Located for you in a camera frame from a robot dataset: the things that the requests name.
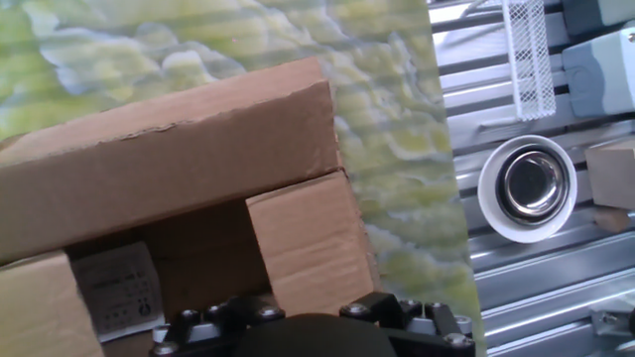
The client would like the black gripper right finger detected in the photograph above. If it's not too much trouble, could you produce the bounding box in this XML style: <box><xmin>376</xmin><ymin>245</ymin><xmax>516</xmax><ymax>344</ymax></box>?
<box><xmin>339</xmin><ymin>291</ymin><xmax>477</xmax><ymax>357</ymax></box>

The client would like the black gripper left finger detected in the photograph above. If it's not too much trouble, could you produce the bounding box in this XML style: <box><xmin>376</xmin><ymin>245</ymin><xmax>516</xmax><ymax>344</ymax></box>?
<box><xmin>148</xmin><ymin>295</ymin><xmax>288</xmax><ymax>357</ymax></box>

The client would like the brown cardboard box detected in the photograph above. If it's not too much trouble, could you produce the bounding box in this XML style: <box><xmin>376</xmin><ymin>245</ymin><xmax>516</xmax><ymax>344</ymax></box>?
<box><xmin>0</xmin><ymin>56</ymin><xmax>381</xmax><ymax>357</ymax></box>

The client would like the grey box green button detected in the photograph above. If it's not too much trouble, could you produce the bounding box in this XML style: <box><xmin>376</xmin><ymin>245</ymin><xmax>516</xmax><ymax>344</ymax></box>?
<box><xmin>562</xmin><ymin>27</ymin><xmax>635</xmax><ymax>119</ymax></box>

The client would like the white printed paper slip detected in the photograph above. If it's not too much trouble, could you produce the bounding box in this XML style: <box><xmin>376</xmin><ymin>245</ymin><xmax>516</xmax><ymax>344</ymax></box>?
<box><xmin>71</xmin><ymin>241</ymin><xmax>167</xmax><ymax>343</ymax></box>

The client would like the round silver dish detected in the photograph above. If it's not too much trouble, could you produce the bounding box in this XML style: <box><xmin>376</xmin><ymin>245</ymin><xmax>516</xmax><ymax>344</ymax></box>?
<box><xmin>476</xmin><ymin>134</ymin><xmax>579</xmax><ymax>245</ymax></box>

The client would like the green marble pattern mat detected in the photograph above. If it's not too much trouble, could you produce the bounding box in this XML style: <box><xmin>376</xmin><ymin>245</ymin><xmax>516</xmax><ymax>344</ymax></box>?
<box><xmin>0</xmin><ymin>0</ymin><xmax>486</xmax><ymax>357</ymax></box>

